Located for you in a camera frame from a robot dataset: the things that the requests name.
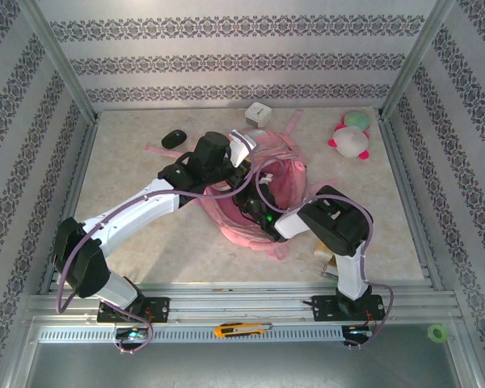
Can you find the aluminium side rail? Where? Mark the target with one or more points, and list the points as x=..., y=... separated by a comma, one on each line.
x=77, y=169
x=404, y=169

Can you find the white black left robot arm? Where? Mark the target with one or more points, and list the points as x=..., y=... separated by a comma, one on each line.
x=137, y=210

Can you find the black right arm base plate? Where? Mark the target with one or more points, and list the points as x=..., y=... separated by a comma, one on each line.
x=323, y=309

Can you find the orange utility knife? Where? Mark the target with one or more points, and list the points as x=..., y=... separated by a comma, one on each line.
x=234, y=329

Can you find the aluminium frame post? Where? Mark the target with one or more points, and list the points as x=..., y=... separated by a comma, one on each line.
x=60, y=60
x=414, y=60

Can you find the white cube clock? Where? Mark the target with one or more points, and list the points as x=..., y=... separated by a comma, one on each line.
x=258, y=114

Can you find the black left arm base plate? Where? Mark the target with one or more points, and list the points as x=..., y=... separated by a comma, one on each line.
x=159, y=309

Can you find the green tape roll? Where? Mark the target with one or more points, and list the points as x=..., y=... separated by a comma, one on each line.
x=430, y=333

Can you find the aluminium mounting rail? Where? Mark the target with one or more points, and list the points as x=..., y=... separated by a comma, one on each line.
x=242, y=301

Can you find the green pink plush toy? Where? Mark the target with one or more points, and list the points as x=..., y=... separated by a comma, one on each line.
x=357, y=119

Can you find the white pink plush toy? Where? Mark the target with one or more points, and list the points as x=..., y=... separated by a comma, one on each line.
x=349, y=141

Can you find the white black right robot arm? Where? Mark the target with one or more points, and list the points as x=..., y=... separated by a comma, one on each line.
x=335, y=222

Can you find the black computer mouse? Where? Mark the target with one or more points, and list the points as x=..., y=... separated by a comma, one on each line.
x=174, y=138

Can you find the pink backpack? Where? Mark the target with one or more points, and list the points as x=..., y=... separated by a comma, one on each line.
x=242, y=234

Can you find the tan wooden block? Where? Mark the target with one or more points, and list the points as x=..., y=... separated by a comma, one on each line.
x=322, y=255

